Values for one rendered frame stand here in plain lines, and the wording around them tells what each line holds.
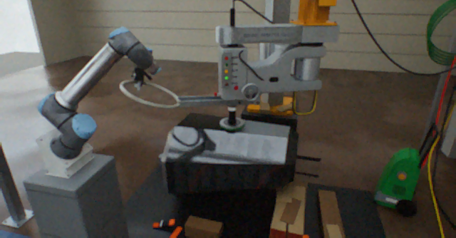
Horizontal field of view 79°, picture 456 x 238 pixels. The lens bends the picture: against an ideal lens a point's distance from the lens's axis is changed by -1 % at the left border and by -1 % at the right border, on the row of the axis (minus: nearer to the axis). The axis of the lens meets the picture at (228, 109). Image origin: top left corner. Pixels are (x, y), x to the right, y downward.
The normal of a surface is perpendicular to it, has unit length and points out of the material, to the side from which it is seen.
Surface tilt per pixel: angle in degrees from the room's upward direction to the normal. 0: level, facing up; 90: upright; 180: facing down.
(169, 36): 90
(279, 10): 90
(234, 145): 45
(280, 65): 90
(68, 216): 90
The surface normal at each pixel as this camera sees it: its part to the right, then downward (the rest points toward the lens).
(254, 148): -0.17, -0.39
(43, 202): -0.24, 0.37
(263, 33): 0.18, 0.37
